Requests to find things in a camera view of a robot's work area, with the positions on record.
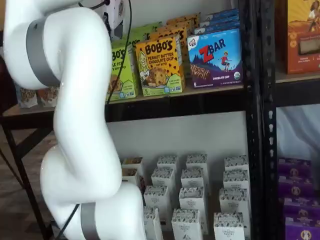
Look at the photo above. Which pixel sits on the black metal shelf rack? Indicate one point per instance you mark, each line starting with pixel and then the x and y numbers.
pixel 175 107
pixel 268 125

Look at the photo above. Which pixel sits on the orange label granola bag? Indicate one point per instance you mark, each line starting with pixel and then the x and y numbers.
pixel 27 97

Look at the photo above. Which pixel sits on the green Bobo's apple pie box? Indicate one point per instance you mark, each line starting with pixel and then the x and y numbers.
pixel 125 75
pixel 132 43
pixel 140 33
pixel 150 26

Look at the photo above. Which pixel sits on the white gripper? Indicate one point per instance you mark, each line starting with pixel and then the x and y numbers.
pixel 116 12

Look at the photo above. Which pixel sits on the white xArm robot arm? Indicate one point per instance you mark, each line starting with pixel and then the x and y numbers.
pixel 80 100

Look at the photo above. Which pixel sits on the red label granola bag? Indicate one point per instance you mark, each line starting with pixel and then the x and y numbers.
pixel 48 96

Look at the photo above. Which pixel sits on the orange snack box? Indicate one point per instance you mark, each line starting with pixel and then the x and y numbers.
pixel 302 37

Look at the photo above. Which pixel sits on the purple snack box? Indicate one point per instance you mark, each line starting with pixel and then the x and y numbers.
pixel 303 230
pixel 295 166
pixel 302 208
pixel 296 186

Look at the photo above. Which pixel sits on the light wooden shelf board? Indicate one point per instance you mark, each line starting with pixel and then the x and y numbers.
pixel 297 76
pixel 200 89

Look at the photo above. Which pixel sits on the yellow label granola box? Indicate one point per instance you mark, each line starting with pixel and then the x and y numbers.
pixel 131 175
pixel 131 162

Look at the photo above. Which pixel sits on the white patterned carton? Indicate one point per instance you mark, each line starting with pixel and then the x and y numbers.
pixel 234 201
pixel 192 200
pixel 167 162
pixel 236 180
pixel 157 197
pixel 193 178
pixel 163 177
pixel 152 222
pixel 186 225
pixel 236 163
pixel 197 162
pixel 229 227

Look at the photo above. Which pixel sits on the grey shelf board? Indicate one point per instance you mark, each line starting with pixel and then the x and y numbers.
pixel 212 197

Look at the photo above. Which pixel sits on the yellow Bobo's peanut butter box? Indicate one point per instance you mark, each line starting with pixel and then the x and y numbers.
pixel 160 67
pixel 185 18
pixel 177 26
pixel 175 34

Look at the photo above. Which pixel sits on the white plastic sheet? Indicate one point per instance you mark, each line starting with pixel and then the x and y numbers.
pixel 297 130

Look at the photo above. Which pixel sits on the blue Zbar box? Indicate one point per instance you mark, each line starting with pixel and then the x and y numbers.
pixel 222 13
pixel 217 27
pixel 220 20
pixel 215 60

